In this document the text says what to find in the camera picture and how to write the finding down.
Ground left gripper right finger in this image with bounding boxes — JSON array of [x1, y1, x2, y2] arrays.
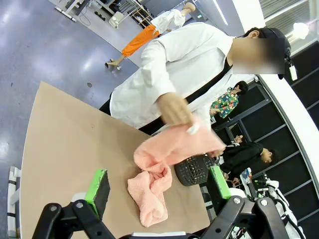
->
[[199, 165, 297, 239]]

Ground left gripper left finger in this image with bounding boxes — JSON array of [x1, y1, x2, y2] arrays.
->
[[31, 168, 118, 239]]

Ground pink terry towel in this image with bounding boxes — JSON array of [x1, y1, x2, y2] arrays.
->
[[127, 121, 227, 229]]

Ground person right forearm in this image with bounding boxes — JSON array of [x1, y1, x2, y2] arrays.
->
[[157, 91, 182, 107]]

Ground person right hand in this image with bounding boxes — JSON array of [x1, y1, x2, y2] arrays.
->
[[161, 99, 196, 126]]

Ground seated person in black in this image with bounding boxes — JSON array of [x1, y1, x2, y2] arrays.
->
[[220, 141, 280, 180]]

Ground black perforated basket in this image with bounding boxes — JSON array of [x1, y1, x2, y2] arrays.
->
[[173, 154, 215, 187]]

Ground person in striped top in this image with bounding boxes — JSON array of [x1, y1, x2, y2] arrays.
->
[[229, 134, 247, 148]]

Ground mannequin with floral shirt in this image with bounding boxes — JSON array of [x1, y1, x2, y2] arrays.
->
[[209, 80, 249, 119]]

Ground person in white shirt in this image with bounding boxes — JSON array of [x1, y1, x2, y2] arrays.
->
[[99, 21, 287, 136]]

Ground white ID badge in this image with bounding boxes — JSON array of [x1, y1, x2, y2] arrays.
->
[[288, 65, 299, 82]]

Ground mannequin with orange trousers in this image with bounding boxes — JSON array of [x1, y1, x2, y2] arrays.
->
[[104, 2, 196, 73]]

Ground white plastic container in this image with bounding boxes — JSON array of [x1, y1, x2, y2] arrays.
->
[[108, 10, 125, 27]]

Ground wooden shelf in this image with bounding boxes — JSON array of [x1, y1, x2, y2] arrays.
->
[[129, 4, 156, 28]]

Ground white desk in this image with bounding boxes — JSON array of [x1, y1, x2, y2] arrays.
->
[[47, 0, 93, 22]]

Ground white table frame leg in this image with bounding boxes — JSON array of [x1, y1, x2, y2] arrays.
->
[[6, 165, 22, 238]]

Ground black shoulder strap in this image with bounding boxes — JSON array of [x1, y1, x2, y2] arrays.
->
[[186, 59, 234, 103]]

